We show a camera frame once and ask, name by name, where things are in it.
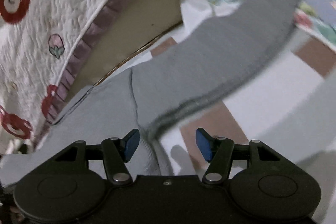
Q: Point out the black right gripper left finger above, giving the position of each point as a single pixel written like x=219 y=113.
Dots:
x=117 y=152

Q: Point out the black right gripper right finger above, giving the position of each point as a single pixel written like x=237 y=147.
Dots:
x=218 y=153

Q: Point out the grey knit sweater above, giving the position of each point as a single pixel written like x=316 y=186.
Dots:
x=219 y=56

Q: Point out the white bear pattern quilt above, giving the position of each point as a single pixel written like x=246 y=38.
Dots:
x=43 y=46

